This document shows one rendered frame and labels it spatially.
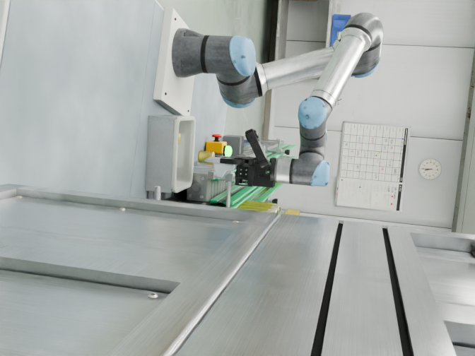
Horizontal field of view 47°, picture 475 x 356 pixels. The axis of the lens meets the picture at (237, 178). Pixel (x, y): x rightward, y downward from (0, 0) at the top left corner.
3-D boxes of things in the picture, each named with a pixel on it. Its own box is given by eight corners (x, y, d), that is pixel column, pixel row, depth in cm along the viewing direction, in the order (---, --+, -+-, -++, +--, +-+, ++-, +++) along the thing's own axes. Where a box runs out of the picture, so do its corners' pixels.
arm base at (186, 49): (174, 22, 162) (206, 22, 159) (189, 34, 176) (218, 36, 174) (169, 72, 162) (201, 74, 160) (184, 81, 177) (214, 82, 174)
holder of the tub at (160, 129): (144, 208, 160) (169, 211, 158) (148, 115, 156) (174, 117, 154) (165, 199, 177) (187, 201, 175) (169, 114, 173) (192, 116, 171)
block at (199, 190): (185, 200, 176) (206, 203, 175) (186, 171, 175) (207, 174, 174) (188, 198, 180) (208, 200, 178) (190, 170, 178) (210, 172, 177)
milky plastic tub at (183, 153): (146, 191, 159) (174, 194, 157) (149, 114, 156) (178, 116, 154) (167, 183, 176) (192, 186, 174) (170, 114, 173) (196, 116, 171)
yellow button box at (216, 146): (203, 158, 216) (221, 159, 215) (204, 140, 215) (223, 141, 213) (208, 157, 223) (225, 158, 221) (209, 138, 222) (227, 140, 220)
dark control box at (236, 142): (220, 152, 243) (239, 155, 241) (222, 135, 242) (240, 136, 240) (225, 151, 251) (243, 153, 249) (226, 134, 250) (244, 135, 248)
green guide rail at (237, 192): (209, 203, 179) (232, 205, 178) (209, 199, 179) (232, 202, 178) (283, 157, 349) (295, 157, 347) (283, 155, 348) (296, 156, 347)
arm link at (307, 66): (210, 59, 174) (376, 17, 173) (218, 89, 187) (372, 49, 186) (218, 87, 168) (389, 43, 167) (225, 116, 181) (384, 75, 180)
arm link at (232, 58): (210, 25, 165) (254, 27, 162) (218, 56, 176) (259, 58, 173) (202, 56, 159) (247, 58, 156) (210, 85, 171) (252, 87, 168)
